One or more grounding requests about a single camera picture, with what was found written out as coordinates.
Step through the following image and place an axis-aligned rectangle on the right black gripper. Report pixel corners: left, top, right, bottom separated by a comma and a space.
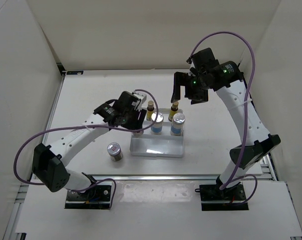
171, 72, 212, 105

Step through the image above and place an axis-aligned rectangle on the red lid spice jar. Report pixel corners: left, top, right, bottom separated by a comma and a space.
107, 142, 123, 162
132, 130, 144, 137

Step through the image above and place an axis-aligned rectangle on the yellow bottle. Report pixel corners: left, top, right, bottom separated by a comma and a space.
146, 100, 155, 121
168, 101, 179, 122

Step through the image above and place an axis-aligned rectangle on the blue label jar front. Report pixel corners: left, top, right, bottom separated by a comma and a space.
151, 112, 164, 135

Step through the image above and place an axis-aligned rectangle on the blue label jar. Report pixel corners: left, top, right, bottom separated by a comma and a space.
151, 112, 164, 135
170, 112, 185, 136

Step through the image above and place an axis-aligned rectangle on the red lid spice jar front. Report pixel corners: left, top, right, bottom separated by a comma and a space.
107, 142, 123, 162

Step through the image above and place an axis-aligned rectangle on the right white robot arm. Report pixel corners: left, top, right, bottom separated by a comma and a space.
171, 61, 280, 200

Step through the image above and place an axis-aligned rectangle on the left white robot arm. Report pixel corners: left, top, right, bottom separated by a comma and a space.
32, 91, 146, 200

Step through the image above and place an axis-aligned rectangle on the white divided tray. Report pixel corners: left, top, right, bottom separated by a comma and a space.
130, 108, 185, 158

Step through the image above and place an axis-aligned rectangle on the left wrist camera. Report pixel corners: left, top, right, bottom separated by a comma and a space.
132, 91, 147, 106

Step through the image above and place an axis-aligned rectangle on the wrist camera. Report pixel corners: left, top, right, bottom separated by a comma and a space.
191, 48, 219, 72
132, 91, 147, 106

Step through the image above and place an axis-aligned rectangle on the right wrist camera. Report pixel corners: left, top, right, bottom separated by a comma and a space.
191, 48, 219, 72

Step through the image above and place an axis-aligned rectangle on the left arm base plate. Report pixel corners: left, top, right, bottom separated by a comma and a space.
64, 181, 113, 210

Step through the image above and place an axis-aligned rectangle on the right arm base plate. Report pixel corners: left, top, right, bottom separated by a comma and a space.
195, 183, 249, 211

